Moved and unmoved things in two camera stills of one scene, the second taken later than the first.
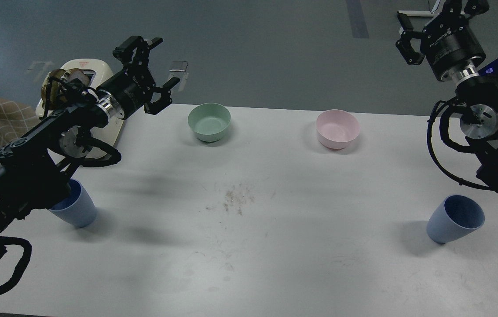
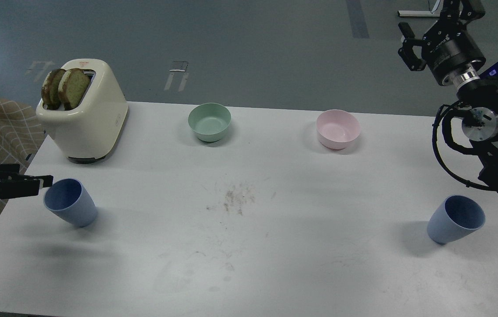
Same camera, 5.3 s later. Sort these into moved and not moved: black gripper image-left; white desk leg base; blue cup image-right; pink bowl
Moved: black gripper image-left
Not moved: pink bowl; blue cup image-right; white desk leg base
